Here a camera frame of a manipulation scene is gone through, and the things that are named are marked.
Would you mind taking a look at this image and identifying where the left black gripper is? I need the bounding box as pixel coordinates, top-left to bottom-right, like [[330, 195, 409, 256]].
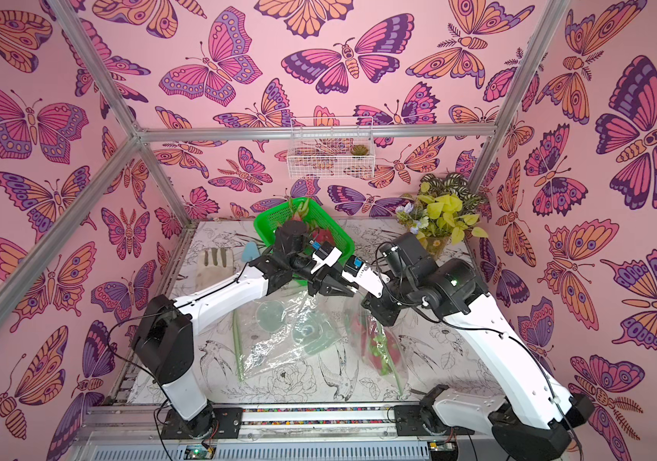
[[288, 256, 357, 303]]

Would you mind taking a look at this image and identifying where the pink dragon fruit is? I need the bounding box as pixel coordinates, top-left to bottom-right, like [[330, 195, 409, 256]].
[[311, 228, 335, 245], [355, 318, 401, 376]]

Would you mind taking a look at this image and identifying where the clear green zip-top bag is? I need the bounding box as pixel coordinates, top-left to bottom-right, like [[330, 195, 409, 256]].
[[232, 282, 341, 381]]

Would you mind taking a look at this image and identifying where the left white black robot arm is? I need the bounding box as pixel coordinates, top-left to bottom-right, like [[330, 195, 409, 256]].
[[131, 220, 366, 438]]

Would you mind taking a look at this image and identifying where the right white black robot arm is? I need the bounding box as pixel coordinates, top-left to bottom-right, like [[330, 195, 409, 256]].
[[345, 232, 594, 460]]

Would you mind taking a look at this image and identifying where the green plastic basket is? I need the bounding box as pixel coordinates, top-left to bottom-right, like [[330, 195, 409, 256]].
[[251, 198, 354, 294]]

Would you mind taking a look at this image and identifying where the potted plant in amber vase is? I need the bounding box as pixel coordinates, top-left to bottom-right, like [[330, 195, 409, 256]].
[[396, 173, 488, 257]]

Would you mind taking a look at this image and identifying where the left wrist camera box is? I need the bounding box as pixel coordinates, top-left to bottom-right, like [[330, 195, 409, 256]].
[[310, 241, 342, 274]]

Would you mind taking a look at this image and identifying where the white wire wall basket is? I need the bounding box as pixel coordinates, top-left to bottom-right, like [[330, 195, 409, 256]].
[[285, 115, 376, 180]]

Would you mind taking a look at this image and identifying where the small succulent in wire basket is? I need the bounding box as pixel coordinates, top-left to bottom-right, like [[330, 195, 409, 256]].
[[349, 144, 370, 157]]

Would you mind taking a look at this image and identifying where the metal base rail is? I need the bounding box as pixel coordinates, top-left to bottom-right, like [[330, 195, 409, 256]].
[[67, 403, 509, 460]]

